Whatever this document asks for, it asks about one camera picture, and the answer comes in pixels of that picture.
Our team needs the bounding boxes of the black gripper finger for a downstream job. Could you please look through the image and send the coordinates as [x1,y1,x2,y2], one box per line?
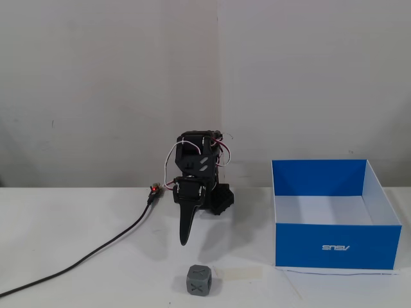
[191,205,202,235]
[179,203,195,247]

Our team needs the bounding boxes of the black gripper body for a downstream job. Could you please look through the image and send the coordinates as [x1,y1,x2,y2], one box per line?
[173,175,209,209]

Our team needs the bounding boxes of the gray cube block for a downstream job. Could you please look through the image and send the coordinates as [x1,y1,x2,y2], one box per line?
[186,264,213,296]

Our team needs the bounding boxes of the blue and white cardboard box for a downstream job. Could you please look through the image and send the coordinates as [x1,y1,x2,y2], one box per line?
[271,158,403,270]

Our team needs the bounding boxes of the white servo wire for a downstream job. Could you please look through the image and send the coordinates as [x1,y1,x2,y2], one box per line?
[162,142,184,189]

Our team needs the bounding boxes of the red servo wire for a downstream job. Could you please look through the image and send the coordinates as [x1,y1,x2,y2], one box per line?
[211,132,234,168]

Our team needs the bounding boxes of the black power cable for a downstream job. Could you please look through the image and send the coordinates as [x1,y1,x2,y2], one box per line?
[0,194,155,298]

